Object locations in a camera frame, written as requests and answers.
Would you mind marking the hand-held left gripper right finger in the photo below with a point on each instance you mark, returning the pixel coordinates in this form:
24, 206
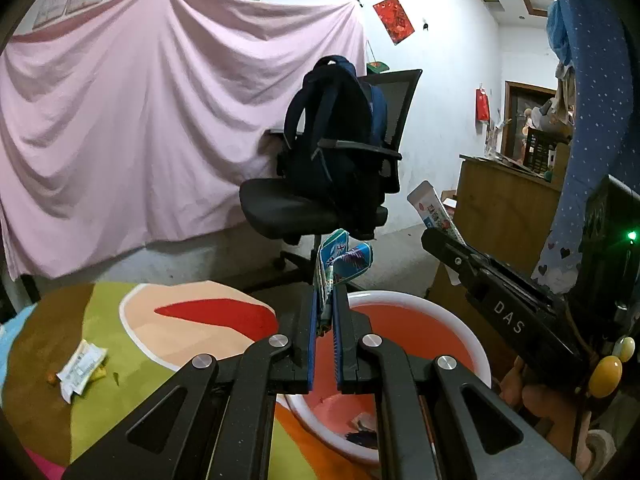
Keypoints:
339, 320

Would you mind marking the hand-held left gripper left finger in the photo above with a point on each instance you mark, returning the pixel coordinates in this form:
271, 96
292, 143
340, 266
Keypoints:
315, 320

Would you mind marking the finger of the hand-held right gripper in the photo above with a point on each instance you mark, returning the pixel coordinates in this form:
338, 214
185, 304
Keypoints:
450, 255

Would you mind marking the white wrapper with red print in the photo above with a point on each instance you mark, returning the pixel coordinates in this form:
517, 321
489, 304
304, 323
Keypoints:
432, 207

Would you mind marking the blue patterned snack wrapper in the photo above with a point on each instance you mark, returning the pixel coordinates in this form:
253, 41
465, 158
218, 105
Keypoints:
345, 255

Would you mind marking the orange bucket with white rim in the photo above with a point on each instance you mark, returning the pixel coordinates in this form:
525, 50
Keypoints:
415, 330

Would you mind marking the dark blue wrapper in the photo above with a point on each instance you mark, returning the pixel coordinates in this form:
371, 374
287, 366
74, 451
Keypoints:
362, 430

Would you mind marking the white wrapper with yellow patch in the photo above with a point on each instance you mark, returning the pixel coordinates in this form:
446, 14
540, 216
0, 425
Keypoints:
80, 367

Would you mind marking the person's right hand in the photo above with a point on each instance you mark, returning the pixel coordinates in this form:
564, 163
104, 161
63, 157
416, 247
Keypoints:
535, 400

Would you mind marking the wooden cabinet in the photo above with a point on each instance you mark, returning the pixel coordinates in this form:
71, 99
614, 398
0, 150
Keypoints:
500, 210

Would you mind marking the yellow bead charm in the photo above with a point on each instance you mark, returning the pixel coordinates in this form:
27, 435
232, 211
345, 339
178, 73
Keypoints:
605, 376

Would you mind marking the black mesh office chair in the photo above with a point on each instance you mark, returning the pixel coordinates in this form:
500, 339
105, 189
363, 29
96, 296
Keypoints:
280, 205

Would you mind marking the dark blue backpack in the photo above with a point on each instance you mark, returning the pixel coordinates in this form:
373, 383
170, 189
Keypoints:
330, 160

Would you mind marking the small red hanging ornament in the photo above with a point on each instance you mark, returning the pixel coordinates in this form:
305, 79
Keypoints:
482, 105

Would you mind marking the brown wooden door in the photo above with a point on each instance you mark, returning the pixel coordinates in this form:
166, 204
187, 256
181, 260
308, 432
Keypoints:
520, 110

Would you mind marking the green hanging ornament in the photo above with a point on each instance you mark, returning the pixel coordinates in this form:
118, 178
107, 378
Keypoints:
377, 65

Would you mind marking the small green leaf scrap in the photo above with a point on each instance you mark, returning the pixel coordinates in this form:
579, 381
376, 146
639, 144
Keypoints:
116, 378

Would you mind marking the multicolour patchwork blanket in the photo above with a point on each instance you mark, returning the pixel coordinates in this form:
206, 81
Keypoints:
100, 410

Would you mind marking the blue patterned curtain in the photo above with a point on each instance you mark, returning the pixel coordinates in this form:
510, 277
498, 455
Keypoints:
590, 60

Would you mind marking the red paper poster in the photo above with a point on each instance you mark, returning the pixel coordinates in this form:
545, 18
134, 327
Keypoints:
395, 20

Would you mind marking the light blue hanging cloth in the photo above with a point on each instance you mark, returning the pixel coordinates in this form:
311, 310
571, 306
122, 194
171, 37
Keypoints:
557, 30

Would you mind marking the pink hanging sheet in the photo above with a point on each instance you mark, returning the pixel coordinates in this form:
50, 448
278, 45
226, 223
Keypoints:
150, 110

